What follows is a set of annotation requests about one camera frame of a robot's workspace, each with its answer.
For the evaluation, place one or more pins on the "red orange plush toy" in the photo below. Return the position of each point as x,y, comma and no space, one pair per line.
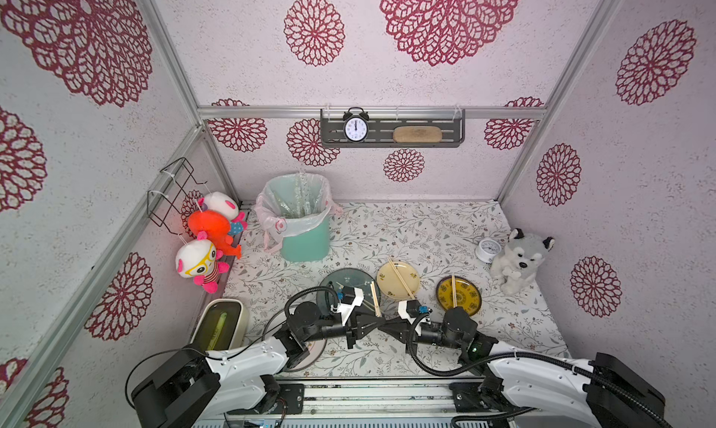
214,227

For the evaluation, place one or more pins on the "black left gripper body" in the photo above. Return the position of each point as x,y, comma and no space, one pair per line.
331,329

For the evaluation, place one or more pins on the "white pink plush doll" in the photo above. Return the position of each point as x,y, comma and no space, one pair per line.
221,203

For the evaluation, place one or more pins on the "white orange patterned plate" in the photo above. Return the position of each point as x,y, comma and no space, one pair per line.
314,348

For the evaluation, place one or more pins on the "cream round plate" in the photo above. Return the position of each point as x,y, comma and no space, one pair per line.
389,284

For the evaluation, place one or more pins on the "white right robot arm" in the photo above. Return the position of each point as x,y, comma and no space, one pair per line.
600,392

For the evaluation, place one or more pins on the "yellow patterned plate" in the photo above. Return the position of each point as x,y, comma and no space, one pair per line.
468,295

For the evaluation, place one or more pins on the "grey wall shelf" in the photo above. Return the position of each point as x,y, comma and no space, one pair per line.
380,134

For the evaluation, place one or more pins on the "dark green glass plate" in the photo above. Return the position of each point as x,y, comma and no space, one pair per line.
357,278

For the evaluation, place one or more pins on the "green trash bin with bag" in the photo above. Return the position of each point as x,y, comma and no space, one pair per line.
293,212

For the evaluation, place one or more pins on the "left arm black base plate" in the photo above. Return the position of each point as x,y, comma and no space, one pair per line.
288,400

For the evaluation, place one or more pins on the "black alarm clock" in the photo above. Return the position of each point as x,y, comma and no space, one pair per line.
356,124

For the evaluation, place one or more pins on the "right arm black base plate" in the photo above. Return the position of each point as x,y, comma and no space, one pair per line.
468,396

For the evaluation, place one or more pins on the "small white round timer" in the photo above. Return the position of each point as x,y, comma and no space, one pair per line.
487,250

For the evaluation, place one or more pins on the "white plush doll yellow glasses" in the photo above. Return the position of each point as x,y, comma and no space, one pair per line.
201,261

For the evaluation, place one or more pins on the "black wire wall basket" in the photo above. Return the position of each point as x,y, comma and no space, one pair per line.
167,207

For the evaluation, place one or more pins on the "grey husky plush dog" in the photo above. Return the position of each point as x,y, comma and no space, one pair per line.
516,266

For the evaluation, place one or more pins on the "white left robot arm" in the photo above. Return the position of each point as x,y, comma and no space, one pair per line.
194,384

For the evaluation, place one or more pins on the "wooden brush on shelf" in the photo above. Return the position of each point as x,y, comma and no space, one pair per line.
417,135

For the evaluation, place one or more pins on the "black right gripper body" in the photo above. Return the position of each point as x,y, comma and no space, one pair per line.
409,328

